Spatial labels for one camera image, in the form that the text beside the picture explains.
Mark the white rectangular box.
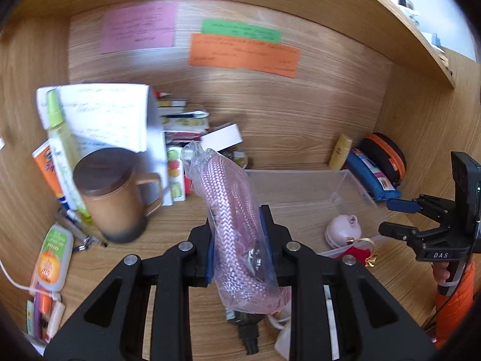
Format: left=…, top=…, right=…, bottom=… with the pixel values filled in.
left=201, top=124, right=243, bottom=152

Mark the black orange zip case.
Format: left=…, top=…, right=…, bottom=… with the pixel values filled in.
left=358, top=132, right=407, bottom=187

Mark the orange white tube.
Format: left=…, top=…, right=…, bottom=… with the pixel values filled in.
left=32, top=141, right=69, bottom=209

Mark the yellow sunscreen bottle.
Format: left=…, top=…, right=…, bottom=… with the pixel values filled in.
left=329, top=134, right=352, bottom=170

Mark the green cap spray bottle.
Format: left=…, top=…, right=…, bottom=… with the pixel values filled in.
left=47, top=89, right=91, bottom=223

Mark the brown ceramic mug with lid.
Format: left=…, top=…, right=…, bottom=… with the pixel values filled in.
left=73, top=147, right=163, bottom=244

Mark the clear plastic storage bin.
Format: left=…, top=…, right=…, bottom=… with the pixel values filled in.
left=247, top=170, right=386, bottom=257

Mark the pink rope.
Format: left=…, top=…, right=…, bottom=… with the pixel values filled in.
left=180, top=140, right=293, bottom=316

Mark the green paper note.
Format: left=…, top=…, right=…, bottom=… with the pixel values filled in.
left=201, top=19, right=282, bottom=43

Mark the stack of books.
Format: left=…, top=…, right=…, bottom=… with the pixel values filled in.
left=154, top=91, right=210, bottom=145

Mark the fruit pattern box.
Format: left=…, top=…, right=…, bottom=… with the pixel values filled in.
left=167, top=146, right=186, bottom=202

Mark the orange paper note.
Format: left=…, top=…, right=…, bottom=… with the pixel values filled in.
left=189, top=33, right=300, bottom=78

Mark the blue tissue pack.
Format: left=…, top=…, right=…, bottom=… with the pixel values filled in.
left=344, top=148, right=401, bottom=202

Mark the black power plug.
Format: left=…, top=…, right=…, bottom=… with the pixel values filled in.
left=225, top=308, right=266, bottom=355

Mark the pink round mini vacuum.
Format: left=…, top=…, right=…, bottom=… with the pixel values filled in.
left=324, top=214, right=362, bottom=248

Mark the red pouch gold ribbon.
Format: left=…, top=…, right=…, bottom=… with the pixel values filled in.
left=336, top=237, right=377, bottom=267

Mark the pink paper note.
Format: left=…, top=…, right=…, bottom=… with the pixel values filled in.
left=100, top=2, right=178, bottom=54

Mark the person's hand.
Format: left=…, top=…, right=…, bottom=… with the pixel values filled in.
left=432, top=262, right=451, bottom=284

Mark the white cable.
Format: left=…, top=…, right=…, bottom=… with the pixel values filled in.
left=0, top=258, right=61, bottom=302

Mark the orange label sanitizer bottle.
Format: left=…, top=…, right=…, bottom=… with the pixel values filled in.
left=34, top=224, right=73, bottom=292

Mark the white paper document holder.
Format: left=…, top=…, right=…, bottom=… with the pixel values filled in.
left=36, top=83, right=173, bottom=206

